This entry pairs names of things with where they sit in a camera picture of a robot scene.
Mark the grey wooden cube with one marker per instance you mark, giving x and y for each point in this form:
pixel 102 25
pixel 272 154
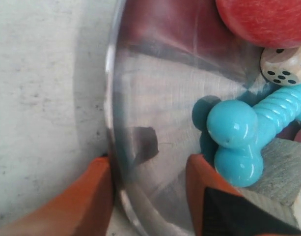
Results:
pixel 278 191

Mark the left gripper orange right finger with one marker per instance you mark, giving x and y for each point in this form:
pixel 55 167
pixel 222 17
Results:
pixel 218 209

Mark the red apple toy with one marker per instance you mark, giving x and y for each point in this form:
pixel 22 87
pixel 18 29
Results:
pixel 265 23

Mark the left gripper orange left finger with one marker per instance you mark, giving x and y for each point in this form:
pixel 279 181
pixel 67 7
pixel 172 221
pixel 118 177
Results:
pixel 83 209

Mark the turquoise bone toy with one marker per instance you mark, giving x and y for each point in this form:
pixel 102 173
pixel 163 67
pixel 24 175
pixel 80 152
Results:
pixel 242 131

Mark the round metal plate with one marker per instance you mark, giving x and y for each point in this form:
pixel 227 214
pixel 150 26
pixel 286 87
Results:
pixel 169 62

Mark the pink peach toy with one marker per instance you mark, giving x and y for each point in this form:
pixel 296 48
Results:
pixel 292 132

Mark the white dotted die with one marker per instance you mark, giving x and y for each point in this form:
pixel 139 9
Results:
pixel 282 66

